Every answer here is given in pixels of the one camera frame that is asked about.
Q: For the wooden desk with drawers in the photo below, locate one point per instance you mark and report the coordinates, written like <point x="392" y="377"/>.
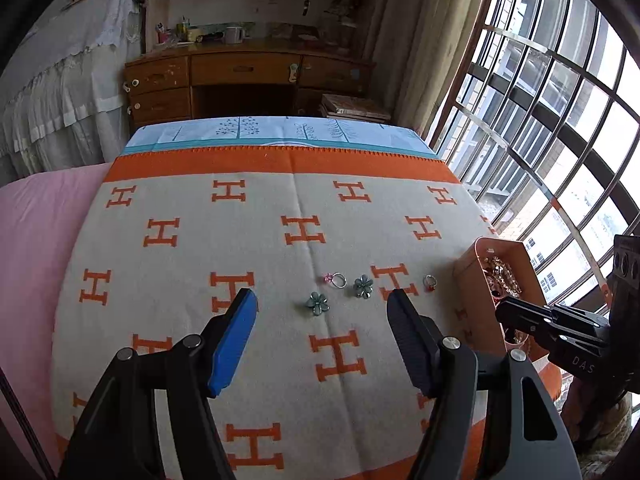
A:
<point x="240" y="70"/>

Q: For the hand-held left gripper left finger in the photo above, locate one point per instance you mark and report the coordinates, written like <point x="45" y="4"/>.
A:
<point x="235" y="340"/>

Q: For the pink cardboard box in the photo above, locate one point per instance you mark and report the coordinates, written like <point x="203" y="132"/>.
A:
<point x="470" y="280"/>

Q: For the person's right forearm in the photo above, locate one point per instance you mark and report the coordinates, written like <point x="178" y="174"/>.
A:
<point x="600" y="425"/>

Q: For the white mug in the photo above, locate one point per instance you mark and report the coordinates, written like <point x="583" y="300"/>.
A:
<point x="232" y="35"/>

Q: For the white lace cover cloth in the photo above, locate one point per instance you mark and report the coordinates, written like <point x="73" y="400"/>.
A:
<point x="60" y="75"/>

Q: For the light blue printed sheet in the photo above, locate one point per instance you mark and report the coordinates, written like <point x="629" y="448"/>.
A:
<point x="200" y="132"/>

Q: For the stack of large flat books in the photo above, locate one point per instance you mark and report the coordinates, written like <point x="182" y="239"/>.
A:
<point x="355" y="106"/>

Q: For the orange patterned blanket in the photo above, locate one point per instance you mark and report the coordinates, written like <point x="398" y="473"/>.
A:
<point x="175" y="270"/>

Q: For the blue flower hair clip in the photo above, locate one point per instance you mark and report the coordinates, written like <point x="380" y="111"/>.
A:
<point x="317" y="304"/>
<point x="363" y="286"/>

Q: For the dried flower basket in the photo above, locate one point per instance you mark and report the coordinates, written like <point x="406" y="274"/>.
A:
<point x="340" y="22"/>

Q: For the wooden bookshelf hutch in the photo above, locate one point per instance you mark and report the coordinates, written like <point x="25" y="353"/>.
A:
<point x="280" y="7"/>

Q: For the pink bed sheet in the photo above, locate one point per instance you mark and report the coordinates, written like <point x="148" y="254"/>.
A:
<point x="30" y="260"/>

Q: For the beige curtain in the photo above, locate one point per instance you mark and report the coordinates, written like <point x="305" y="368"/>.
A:
<point x="420" y="45"/>

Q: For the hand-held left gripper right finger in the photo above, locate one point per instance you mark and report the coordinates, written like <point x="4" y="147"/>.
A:
<point x="407" y="340"/>

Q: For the window grille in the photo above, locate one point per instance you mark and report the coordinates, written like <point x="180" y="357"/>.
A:
<point x="550" y="110"/>

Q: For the silver rhinestone hair comb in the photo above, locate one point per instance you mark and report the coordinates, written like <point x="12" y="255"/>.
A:
<point x="500" y="272"/>

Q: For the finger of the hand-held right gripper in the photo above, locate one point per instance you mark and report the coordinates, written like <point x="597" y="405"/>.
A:
<point x="525" y="315"/>

